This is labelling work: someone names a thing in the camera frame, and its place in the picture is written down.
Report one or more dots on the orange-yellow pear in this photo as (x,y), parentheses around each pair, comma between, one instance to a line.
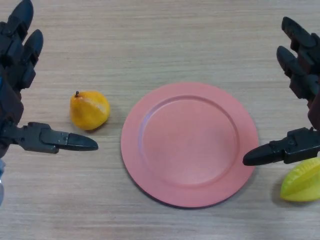
(88,112)

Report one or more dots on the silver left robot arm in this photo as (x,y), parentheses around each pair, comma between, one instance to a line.
(1,185)

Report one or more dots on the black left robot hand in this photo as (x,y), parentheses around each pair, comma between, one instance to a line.
(12,75)

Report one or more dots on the yellow starfruit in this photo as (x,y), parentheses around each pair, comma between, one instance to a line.
(300,185)

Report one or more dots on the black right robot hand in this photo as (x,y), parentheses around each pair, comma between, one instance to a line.
(303,75)

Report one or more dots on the pink round plate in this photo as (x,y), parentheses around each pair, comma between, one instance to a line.
(190,150)

